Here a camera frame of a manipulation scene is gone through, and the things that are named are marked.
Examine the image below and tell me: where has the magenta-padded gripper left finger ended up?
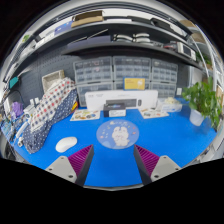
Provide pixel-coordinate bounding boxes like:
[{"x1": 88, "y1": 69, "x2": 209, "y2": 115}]
[{"x1": 45, "y1": 144, "x2": 95, "y2": 187}]

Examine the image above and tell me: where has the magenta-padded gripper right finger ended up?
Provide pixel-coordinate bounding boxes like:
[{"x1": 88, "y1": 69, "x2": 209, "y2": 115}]
[{"x1": 133, "y1": 144, "x2": 183, "y2": 186}]

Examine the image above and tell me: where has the white computer mouse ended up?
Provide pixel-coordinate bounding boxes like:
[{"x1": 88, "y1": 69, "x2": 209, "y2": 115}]
[{"x1": 55, "y1": 136, "x2": 78, "y2": 154}]

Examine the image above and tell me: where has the round rabbit-print mouse pad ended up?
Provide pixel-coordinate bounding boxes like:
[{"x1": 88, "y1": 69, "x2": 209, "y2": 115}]
[{"x1": 96, "y1": 119, "x2": 140, "y2": 150}]

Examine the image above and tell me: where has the navy polka-dot cloth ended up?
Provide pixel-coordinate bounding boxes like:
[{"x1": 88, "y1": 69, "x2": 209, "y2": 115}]
[{"x1": 22, "y1": 88, "x2": 79, "y2": 154}]

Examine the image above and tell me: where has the colourful sticker sheet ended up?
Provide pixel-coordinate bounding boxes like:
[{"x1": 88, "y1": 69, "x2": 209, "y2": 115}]
[
  {"x1": 138, "y1": 107, "x2": 170, "y2": 120},
  {"x1": 69, "y1": 109, "x2": 101, "y2": 122}
]

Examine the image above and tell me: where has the clear plastic box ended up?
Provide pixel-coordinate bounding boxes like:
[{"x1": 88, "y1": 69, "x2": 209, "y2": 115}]
[{"x1": 156, "y1": 97, "x2": 184, "y2": 113}]

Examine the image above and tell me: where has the white box-shaped device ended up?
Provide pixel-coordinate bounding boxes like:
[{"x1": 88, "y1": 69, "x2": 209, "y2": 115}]
[{"x1": 23, "y1": 104, "x2": 36, "y2": 118}]

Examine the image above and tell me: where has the red blue checked cloth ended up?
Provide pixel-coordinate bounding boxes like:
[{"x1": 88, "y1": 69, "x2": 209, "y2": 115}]
[{"x1": 31, "y1": 77, "x2": 77, "y2": 133}]

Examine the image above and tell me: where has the purple soft object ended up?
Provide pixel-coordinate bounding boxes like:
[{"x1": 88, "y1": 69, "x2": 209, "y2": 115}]
[{"x1": 11, "y1": 101, "x2": 24, "y2": 118}]

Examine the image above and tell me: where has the long white keyboard box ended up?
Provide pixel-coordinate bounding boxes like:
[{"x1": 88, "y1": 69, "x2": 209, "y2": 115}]
[{"x1": 84, "y1": 89, "x2": 159, "y2": 112}]

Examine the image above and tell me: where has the green potted plant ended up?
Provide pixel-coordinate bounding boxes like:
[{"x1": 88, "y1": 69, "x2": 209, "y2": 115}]
[{"x1": 181, "y1": 77, "x2": 223, "y2": 129}]

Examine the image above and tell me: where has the small black box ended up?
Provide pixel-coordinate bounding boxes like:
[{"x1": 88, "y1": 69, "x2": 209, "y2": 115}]
[{"x1": 102, "y1": 102, "x2": 127, "y2": 118}]

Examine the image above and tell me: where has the yellow blue box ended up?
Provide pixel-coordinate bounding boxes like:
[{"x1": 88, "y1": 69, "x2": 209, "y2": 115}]
[{"x1": 123, "y1": 77, "x2": 146, "y2": 91}]

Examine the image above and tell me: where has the white wicker basket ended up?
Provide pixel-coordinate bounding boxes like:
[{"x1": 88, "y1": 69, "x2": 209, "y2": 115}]
[{"x1": 41, "y1": 69, "x2": 66, "y2": 93}]

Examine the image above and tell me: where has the teal wall-mounted object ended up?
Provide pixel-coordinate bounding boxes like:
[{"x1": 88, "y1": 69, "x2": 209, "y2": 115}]
[{"x1": 8, "y1": 76, "x2": 20, "y2": 89}]

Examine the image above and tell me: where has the dark wall shelf unit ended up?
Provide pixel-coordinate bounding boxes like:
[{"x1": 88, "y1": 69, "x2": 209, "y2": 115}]
[{"x1": 3, "y1": 8, "x2": 218, "y2": 84}]

